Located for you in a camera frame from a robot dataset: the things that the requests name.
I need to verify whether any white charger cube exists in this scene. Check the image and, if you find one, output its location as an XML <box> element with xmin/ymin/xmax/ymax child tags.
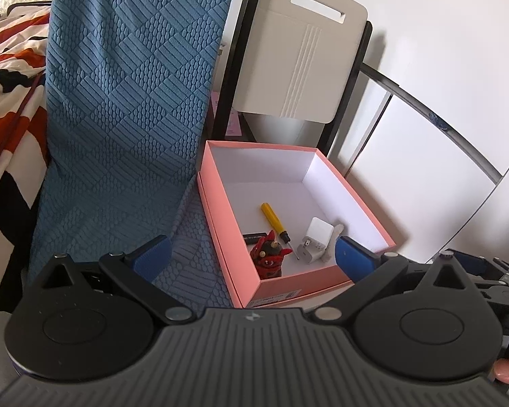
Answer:
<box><xmin>297</xmin><ymin>237</ymin><xmax>325</xmax><ymax>264</ymax></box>

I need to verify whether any white power adapter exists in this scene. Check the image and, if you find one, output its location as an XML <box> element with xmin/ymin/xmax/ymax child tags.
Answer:
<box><xmin>303</xmin><ymin>217</ymin><xmax>334</xmax><ymax>251</ymax></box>

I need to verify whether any red cable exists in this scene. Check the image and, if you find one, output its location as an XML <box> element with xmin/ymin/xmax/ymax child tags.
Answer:
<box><xmin>250</xmin><ymin>229</ymin><xmax>294</xmax><ymax>279</ymax></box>

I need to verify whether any yellow handled screwdriver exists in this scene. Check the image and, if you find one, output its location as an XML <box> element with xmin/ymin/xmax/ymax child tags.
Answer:
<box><xmin>260</xmin><ymin>202</ymin><xmax>297</xmax><ymax>255</ymax></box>

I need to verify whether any pink cardboard box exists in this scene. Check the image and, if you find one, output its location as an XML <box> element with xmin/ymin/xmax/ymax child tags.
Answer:
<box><xmin>197</xmin><ymin>141</ymin><xmax>395</xmax><ymax>308</ymax></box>

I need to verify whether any small pink package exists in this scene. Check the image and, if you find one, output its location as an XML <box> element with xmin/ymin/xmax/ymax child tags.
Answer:
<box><xmin>210</xmin><ymin>90</ymin><xmax>242</xmax><ymax>137</ymax></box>

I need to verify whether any blue textured sofa cover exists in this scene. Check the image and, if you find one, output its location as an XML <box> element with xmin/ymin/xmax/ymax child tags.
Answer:
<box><xmin>28</xmin><ymin>0</ymin><xmax>231</xmax><ymax>312</ymax></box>

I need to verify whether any white folding chair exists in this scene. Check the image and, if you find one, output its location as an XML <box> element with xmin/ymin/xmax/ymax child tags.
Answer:
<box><xmin>210</xmin><ymin>0</ymin><xmax>503</xmax><ymax>183</ymax></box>

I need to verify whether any red white black blanket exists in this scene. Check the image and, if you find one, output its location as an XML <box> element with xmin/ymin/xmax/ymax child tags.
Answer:
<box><xmin>0</xmin><ymin>6</ymin><xmax>50</xmax><ymax>312</ymax></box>

